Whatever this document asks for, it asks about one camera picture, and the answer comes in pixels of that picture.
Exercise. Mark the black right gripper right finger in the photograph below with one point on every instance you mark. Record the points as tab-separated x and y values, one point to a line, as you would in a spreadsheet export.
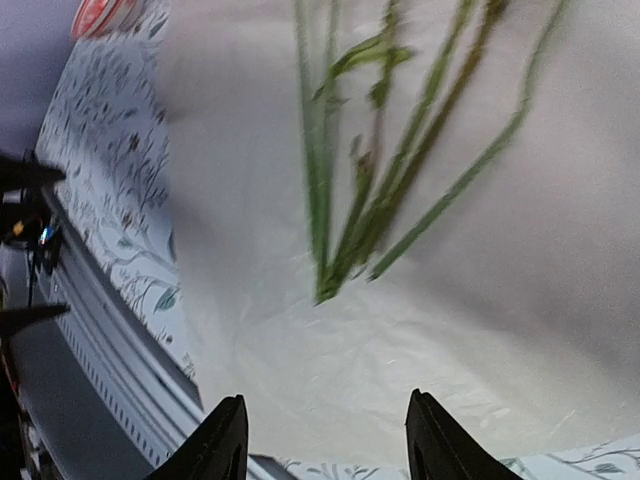
440	449

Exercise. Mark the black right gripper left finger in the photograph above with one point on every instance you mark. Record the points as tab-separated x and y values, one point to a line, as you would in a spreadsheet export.
216	450

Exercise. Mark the pale pink white flower stem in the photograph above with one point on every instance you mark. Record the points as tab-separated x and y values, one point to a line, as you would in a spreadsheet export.
317	132

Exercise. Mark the yellow fake flower stem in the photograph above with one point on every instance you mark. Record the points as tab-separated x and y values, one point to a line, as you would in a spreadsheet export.
505	136

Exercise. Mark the blue fake flower stem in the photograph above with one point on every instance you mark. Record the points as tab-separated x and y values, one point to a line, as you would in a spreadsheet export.
375	205

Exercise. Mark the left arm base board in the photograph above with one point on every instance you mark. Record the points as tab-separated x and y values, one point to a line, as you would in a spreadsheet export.
27	222

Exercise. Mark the red white patterned dish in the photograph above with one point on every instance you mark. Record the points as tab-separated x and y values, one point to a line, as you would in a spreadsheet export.
95	18

